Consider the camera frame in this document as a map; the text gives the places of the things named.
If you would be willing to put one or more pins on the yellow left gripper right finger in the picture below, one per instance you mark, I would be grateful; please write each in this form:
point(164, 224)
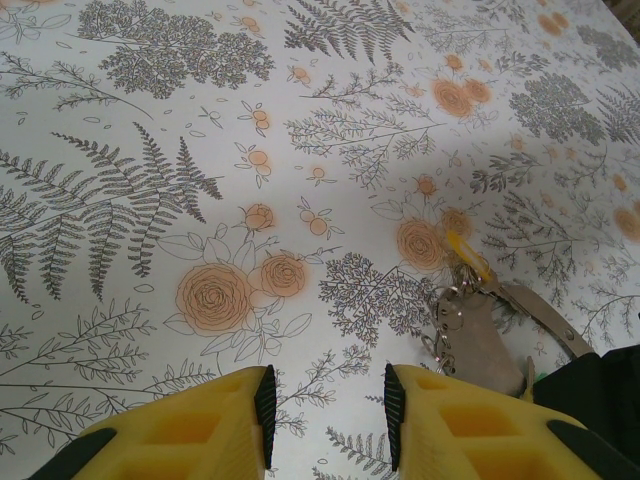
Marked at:
point(475, 440)

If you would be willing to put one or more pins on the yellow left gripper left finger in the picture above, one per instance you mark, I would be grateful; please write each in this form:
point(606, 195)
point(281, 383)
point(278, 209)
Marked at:
point(200, 450)

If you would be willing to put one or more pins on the key with yellow tag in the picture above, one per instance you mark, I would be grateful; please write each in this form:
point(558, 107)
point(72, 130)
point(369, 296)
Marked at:
point(467, 252)

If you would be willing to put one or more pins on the floral patterned table cover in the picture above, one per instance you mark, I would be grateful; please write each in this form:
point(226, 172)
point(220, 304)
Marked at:
point(150, 150)

